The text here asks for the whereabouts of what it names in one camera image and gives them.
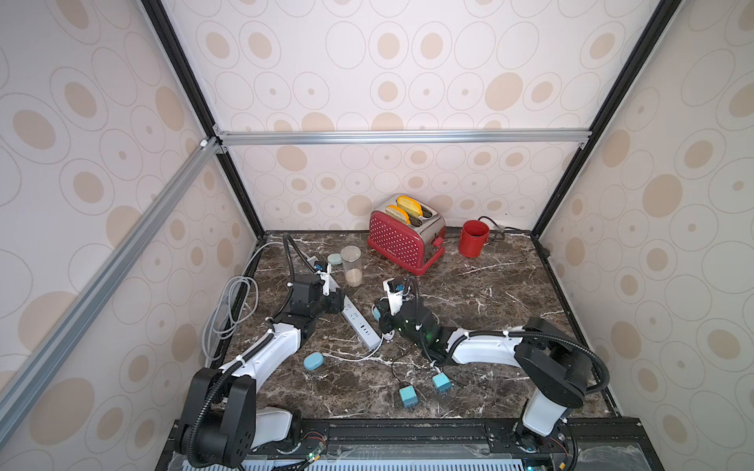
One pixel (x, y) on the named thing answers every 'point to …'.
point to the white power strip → (354, 315)
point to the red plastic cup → (473, 235)
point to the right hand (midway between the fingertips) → (384, 298)
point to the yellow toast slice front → (396, 211)
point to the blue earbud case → (313, 361)
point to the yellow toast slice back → (409, 205)
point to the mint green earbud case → (335, 258)
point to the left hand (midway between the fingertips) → (342, 287)
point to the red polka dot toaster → (411, 245)
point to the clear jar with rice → (351, 257)
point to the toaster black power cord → (511, 228)
